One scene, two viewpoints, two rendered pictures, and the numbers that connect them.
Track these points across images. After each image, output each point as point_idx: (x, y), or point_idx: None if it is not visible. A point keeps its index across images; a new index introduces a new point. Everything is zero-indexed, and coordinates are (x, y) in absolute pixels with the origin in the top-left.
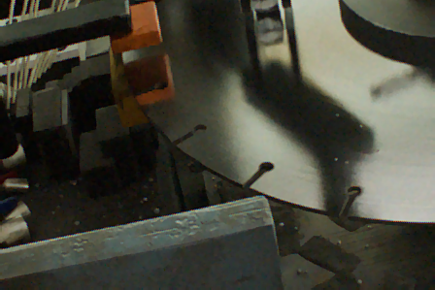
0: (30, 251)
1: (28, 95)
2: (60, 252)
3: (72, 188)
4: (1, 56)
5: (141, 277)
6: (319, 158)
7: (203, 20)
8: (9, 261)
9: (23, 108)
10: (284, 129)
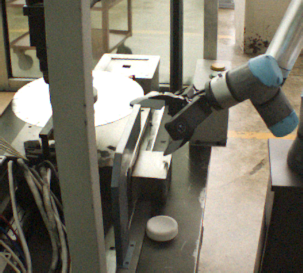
0: (129, 120)
1: (30, 155)
2: (132, 118)
3: (55, 165)
4: (51, 131)
5: (137, 118)
6: (108, 116)
7: None
8: (130, 122)
9: (34, 156)
10: (97, 117)
